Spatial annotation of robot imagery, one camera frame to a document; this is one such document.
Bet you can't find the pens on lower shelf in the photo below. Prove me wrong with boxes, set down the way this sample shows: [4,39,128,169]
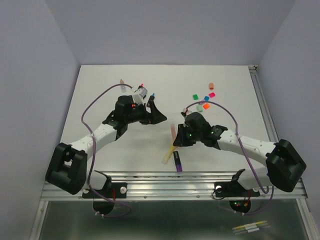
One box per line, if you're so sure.
[232,220,270,235]

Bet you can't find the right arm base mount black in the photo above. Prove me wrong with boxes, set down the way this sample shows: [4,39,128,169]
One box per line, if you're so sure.
[211,169,261,214]

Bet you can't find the bright orange pen cap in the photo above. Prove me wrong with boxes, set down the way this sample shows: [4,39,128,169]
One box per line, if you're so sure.
[203,103,210,110]

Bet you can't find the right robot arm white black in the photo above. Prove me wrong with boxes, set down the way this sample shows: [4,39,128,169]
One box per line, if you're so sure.
[173,112,307,195]

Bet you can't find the clear marker orange tip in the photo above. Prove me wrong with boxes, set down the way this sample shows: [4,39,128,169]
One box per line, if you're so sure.
[119,79,126,93]

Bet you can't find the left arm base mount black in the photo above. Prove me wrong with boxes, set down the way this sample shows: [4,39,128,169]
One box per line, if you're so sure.
[81,170,131,218]

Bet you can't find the pink pen cap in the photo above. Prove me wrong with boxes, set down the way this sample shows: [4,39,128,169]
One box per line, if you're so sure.
[208,92,216,98]

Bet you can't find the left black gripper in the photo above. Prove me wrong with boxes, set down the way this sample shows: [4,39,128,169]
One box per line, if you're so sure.
[125,100,167,125]

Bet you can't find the black highlighter purple cap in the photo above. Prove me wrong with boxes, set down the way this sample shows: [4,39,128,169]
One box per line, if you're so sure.
[173,151,183,173]

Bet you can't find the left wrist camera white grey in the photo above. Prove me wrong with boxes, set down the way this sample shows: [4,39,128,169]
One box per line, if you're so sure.
[131,86,148,105]

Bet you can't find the aluminium rail frame front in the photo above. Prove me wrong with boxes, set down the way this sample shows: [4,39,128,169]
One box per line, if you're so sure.
[40,171,308,201]

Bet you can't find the aluminium rail right side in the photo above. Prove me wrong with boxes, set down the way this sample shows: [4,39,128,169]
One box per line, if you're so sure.
[247,64,293,178]

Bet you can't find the pastel green pen cap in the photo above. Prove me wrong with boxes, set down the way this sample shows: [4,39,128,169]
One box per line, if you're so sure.
[196,104,203,112]

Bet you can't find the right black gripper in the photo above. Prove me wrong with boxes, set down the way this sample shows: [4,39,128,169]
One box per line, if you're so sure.
[172,123,202,147]

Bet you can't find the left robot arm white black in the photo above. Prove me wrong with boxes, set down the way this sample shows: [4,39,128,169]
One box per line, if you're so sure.
[45,94,167,195]

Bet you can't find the pastel orange yellow highlighter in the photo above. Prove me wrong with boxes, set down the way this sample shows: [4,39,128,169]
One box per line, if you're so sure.
[170,124,177,143]

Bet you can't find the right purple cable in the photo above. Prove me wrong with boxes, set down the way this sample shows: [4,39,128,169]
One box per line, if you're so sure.
[184,100,275,216]

